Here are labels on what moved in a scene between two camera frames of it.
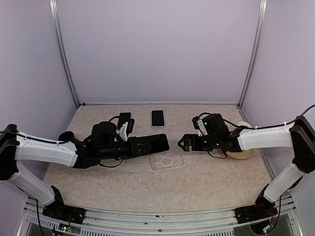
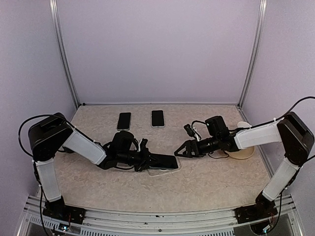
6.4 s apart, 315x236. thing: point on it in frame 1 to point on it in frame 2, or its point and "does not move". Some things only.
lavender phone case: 157,127 does not move
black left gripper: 135,142 to 144,162
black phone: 157,118 does not move
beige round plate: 243,155 does not move
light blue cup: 244,124 does not move
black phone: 158,143 to 163,161
